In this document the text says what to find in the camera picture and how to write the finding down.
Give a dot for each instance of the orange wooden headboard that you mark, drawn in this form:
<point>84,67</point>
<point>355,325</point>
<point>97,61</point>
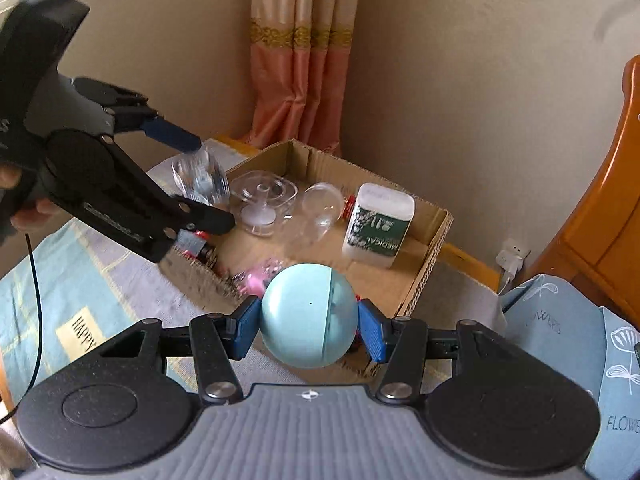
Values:
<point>590,240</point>

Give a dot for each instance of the small clear plastic cup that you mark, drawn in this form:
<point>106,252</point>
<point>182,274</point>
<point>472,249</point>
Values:
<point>202,177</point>

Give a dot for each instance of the blue flower-print pillow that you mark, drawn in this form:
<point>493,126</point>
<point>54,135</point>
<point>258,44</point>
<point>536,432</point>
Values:
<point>622,385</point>

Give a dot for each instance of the clear plastic jar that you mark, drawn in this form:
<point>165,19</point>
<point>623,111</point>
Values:
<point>320,210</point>

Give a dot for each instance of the white wall plug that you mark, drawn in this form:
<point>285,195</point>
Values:
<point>514,260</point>

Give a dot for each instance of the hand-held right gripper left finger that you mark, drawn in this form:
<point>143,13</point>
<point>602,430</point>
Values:
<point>246,332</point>

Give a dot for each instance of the small white round lid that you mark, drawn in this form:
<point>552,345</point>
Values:
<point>257,220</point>

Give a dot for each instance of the white plastic container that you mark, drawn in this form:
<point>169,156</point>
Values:
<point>377,230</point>

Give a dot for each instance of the orange and beige curtain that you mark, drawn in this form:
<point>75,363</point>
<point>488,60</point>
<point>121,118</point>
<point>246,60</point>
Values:
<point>305,60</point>

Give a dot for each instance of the silver cylinder with red label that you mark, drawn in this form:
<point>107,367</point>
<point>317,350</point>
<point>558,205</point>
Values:
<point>197,247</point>

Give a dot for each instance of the person's left hand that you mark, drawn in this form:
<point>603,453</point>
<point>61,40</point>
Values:
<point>32,215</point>

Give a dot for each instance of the brown cardboard box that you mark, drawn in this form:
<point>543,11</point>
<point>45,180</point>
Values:
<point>390,285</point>

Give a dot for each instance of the light blue egg-shaped ball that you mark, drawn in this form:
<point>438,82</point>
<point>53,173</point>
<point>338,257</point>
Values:
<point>305,315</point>

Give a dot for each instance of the clear square plastic container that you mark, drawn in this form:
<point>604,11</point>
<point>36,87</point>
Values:
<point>265,195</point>

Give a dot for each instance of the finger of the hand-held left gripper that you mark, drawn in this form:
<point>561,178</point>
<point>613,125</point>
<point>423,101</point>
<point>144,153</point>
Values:
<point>170,132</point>
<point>150,210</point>

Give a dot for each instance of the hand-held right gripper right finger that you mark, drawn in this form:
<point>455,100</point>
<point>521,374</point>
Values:
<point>372,335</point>

